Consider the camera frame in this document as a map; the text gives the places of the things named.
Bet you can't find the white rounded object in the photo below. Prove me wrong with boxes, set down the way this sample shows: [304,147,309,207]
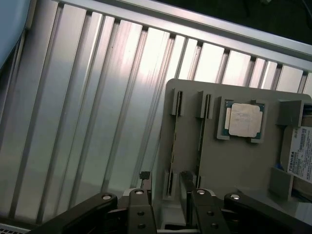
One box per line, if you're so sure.
[0,0,37,70]

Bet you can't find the CPU with silver lid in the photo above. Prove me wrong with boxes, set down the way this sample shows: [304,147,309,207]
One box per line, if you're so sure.
[223,99,265,139]

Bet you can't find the Toshiba hard disk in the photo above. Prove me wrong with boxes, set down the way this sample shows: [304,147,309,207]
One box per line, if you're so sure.
[280,103,312,186]

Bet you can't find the grey parts rack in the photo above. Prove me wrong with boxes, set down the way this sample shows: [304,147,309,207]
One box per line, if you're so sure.
[151,78,312,234]

